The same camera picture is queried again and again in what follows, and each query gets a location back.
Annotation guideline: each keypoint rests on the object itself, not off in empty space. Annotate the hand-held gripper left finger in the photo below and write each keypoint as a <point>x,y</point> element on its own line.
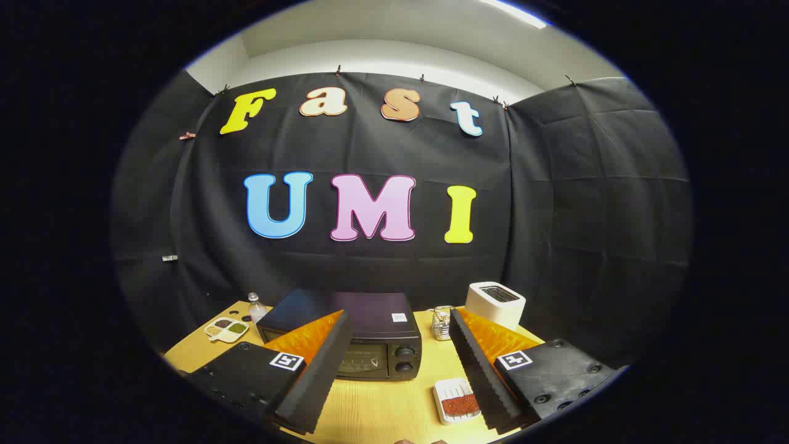
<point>320,376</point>

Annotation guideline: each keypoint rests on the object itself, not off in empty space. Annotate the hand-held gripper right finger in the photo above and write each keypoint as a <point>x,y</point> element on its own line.
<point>478,376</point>

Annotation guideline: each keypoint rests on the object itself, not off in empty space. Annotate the red meat piece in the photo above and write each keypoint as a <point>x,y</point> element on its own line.
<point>461,406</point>

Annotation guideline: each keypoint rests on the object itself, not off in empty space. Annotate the black toaster oven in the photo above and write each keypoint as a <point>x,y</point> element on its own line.
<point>376,314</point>

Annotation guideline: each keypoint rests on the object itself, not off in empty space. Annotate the white slot toaster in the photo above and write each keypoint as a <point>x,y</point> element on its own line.
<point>493,311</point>

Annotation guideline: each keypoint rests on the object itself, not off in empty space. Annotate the white rectangular tray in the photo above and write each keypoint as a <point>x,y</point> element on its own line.
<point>453,387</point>

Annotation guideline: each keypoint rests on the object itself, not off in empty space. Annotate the clear plastic bottle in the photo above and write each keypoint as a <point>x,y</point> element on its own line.
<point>256,310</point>

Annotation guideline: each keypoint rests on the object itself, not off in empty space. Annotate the white divided condiment dish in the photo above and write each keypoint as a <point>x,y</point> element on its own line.
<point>227,330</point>

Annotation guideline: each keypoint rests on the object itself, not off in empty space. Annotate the reddish cloth clip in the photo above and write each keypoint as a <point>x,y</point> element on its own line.
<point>187,135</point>

